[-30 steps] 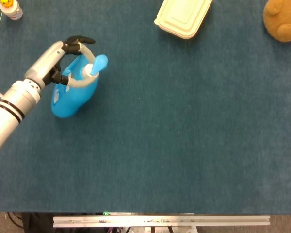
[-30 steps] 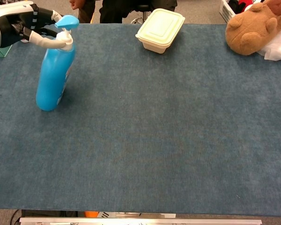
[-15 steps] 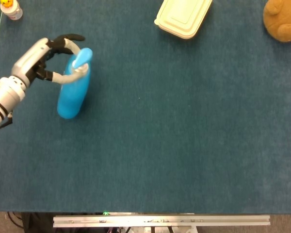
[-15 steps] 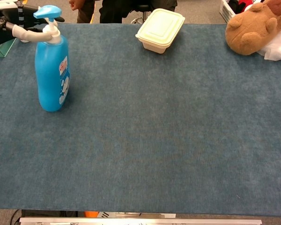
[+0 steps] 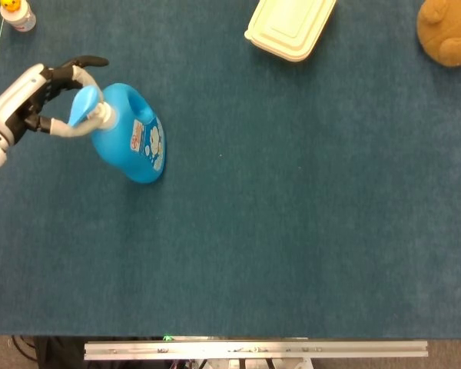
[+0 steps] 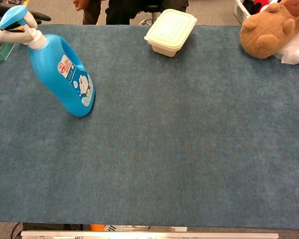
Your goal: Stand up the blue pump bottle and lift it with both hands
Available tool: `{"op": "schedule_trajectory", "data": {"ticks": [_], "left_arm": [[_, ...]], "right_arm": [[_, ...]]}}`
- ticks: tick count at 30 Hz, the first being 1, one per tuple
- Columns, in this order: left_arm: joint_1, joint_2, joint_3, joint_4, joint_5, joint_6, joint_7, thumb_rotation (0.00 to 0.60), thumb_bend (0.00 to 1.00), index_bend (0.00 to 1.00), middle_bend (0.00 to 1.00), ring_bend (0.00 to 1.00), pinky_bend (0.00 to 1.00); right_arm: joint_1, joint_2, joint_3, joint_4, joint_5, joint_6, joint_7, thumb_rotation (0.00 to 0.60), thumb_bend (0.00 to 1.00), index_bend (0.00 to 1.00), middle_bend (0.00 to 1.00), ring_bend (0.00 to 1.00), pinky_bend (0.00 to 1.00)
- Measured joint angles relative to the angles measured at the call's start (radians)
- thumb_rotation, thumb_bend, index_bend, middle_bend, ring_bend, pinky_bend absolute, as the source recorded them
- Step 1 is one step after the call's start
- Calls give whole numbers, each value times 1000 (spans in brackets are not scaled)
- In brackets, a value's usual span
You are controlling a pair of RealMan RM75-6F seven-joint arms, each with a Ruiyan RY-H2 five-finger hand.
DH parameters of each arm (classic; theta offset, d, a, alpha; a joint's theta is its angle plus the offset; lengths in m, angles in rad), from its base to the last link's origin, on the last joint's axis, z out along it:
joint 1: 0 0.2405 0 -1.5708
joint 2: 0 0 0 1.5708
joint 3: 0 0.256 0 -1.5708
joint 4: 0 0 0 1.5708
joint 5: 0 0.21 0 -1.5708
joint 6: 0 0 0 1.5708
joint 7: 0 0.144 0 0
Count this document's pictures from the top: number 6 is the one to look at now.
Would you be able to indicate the yellow floor tape strip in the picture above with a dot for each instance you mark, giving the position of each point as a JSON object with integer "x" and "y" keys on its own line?
{"x": 26, "y": 2}

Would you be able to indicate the blue detergent pump bottle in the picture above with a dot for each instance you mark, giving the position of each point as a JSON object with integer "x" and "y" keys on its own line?
{"x": 57, "y": 74}

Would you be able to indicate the orange object under table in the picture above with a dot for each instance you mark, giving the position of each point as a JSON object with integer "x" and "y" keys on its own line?
{"x": 97, "y": 227}

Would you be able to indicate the blue felt table cloth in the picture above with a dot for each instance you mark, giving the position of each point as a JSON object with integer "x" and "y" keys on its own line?
{"x": 164, "y": 149}

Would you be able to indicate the white storage bin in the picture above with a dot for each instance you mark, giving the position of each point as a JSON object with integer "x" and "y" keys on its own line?
{"x": 240, "y": 11}

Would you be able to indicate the cream plastic lunch box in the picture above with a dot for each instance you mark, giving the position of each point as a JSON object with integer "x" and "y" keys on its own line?
{"x": 170, "y": 30}

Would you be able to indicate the white plastic bag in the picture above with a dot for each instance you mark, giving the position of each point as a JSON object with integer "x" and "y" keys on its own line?
{"x": 297, "y": 49}

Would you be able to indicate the seated person dark clothes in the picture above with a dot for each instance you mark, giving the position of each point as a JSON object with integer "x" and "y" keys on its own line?
{"x": 122, "y": 11}

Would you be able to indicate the brown plush toy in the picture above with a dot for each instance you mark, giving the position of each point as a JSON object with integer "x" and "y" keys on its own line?
{"x": 266, "y": 35}

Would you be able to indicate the red black fabric item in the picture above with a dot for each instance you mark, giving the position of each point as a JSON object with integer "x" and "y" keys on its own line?
{"x": 256, "y": 5}

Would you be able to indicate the aluminium profile rail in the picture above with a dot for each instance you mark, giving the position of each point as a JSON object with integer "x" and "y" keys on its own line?
{"x": 149, "y": 235}

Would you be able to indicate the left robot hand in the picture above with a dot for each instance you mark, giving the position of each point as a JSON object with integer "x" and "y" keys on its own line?
{"x": 12, "y": 37}

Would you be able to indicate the green cardboard box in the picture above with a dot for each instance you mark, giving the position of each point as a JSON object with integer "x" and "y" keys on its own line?
{"x": 1, "y": 52}

